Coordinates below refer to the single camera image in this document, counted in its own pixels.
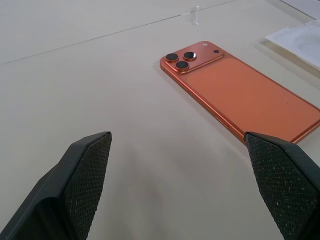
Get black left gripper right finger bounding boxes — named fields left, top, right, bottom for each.
left=244, top=131, right=320, bottom=240

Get orange smartphone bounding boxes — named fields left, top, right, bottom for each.
left=159, top=40, right=320, bottom=145

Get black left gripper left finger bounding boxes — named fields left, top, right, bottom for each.
left=0, top=130, right=113, bottom=240

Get clear tape strip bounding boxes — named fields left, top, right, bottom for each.
left=183, top=5, right=201, bottom=26

